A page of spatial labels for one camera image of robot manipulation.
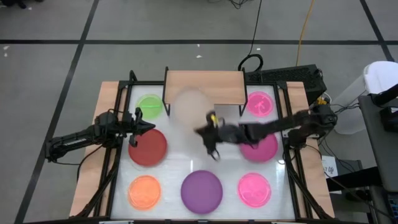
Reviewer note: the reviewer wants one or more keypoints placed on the wooden shelf with black legs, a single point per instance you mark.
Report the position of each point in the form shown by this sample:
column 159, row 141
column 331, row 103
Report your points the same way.
column 224, row 87

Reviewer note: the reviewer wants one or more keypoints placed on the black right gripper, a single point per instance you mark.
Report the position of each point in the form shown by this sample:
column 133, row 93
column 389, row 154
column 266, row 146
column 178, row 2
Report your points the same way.
column 230, row 133

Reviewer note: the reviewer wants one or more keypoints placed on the small pink translucent plate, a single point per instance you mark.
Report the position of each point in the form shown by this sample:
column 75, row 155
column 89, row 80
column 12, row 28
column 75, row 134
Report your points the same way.
column 254, row 190
column 260, row 104

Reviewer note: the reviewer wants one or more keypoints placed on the large magenta plate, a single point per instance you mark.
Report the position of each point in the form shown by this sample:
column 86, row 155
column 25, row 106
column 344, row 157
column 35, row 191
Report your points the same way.
column 262, row 152

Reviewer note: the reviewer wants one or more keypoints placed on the black floor object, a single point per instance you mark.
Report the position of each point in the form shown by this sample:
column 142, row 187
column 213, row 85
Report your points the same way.
column 12, row 2

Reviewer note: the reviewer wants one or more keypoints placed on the small orange translucent plate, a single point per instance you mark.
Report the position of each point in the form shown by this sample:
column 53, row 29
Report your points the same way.
column 144, row 193

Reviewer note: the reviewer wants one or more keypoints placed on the white paper label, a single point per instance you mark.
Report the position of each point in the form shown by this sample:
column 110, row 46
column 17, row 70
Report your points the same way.
column 329, row 165

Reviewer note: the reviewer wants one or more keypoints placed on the black device on desk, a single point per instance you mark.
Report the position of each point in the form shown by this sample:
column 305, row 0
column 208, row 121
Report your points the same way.
column 390, row 119

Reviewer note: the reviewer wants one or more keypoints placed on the dark grey desk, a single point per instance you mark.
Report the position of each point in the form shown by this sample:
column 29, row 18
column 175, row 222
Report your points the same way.
column 379, row 149

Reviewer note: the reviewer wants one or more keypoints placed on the white table mat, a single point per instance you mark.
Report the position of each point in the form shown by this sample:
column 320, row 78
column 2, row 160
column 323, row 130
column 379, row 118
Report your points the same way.
column 171, row 199

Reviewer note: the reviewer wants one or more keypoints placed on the yellow gripper tag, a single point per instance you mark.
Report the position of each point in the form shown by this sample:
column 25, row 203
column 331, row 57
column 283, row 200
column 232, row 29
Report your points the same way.
column 214, row 119

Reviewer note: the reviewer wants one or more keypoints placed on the yellow plug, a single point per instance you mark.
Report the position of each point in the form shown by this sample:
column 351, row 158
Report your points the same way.
column 321, row 101

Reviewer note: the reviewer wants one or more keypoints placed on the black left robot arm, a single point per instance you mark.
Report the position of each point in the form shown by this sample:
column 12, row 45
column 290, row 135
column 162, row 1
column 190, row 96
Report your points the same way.
column 71, row 141

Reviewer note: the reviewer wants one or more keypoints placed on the white rounded object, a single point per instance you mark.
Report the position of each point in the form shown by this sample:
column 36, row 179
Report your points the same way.
column 382, row 76

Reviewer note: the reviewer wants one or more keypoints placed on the large purple plate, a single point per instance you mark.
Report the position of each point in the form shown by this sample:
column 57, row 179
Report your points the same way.
column 201, row 192

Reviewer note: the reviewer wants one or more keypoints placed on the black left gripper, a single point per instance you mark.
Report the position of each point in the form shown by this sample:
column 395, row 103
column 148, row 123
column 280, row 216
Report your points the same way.
column 132, row 123

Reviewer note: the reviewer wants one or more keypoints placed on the black computer case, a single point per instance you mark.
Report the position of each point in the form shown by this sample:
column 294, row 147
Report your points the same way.
column 289, row 76

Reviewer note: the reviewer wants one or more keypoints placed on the black metal table frame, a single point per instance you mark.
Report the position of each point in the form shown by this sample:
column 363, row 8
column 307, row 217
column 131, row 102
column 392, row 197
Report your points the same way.
column 146, row 83

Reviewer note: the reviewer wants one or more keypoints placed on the small green translucent plate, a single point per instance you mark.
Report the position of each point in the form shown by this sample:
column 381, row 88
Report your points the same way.
column 150, row 104

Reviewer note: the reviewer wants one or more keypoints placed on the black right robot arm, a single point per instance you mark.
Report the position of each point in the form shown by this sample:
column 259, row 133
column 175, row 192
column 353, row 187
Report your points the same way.
column 280, row 124

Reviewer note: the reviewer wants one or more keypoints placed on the large red plate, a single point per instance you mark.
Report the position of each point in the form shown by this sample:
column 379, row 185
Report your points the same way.
column 149, row 149

